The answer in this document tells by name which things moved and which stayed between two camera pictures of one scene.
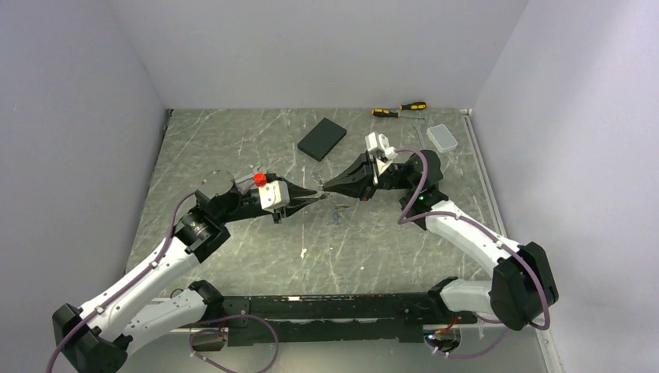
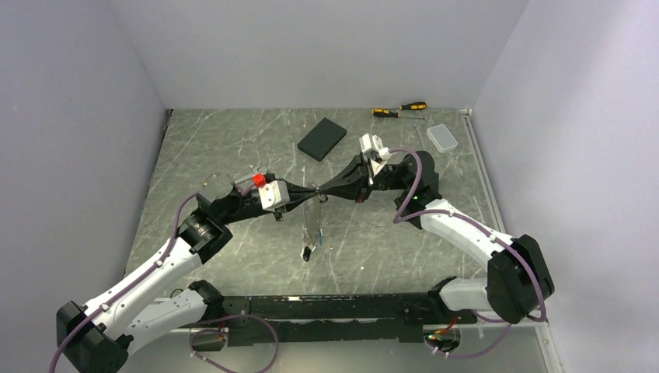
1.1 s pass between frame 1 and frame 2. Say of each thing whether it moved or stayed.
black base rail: stayed
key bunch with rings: moved
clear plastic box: stayed
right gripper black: stayed
